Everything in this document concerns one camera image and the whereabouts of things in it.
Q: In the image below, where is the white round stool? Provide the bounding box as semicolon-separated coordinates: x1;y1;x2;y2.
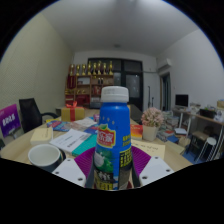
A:
194;136;218;163

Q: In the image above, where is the blue drink bottle white cap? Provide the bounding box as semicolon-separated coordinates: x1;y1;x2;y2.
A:
92;85;133;191

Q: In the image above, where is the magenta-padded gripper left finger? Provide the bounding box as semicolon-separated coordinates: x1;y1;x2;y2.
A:
52;145;96;189

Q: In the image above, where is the orange red book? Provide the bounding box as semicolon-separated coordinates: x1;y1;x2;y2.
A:
129;123;144;140

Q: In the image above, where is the yellow gift box red ribbon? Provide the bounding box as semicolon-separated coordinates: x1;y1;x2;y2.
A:
60;101;86;122

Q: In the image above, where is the white air conditioner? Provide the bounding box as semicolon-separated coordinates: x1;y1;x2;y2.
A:
156;58;173;73

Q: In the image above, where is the colourful blue magazine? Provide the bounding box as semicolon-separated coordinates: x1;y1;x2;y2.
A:
47;120;78;133

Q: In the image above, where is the purple sign board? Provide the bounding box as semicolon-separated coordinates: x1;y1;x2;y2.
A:
0;103;22;138

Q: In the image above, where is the yellow paper envelope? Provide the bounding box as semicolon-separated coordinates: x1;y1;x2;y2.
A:
130;139;167;161

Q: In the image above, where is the potted pink flower plant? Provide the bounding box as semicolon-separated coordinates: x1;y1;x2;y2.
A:
140;106;165;142

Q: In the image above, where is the black computer monitor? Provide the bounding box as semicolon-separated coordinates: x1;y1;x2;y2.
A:
174;94;190;108

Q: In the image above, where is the teal book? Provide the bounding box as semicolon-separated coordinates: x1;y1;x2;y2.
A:
71;133;98;158

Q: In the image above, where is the cluttered side desk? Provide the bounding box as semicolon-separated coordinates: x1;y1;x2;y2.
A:
173;106;224;158

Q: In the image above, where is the white printed paper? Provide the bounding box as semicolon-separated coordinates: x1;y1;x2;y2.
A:
49;128;92;154

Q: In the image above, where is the dark glass door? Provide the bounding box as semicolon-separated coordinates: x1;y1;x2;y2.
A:
87;57;144;113

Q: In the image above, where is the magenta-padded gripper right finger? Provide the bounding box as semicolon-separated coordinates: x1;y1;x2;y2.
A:
130;145;175;188

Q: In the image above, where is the wooden shelf unit with trophies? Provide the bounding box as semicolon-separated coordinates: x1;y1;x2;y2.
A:
64;60;116;108

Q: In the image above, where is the black cup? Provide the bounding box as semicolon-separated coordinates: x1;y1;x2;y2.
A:
27;143;67;173

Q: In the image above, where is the black office chair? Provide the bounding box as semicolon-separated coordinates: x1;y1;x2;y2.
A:
18;97;59;134

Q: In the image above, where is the cream book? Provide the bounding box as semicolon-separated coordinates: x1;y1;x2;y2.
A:
29;126;54;147

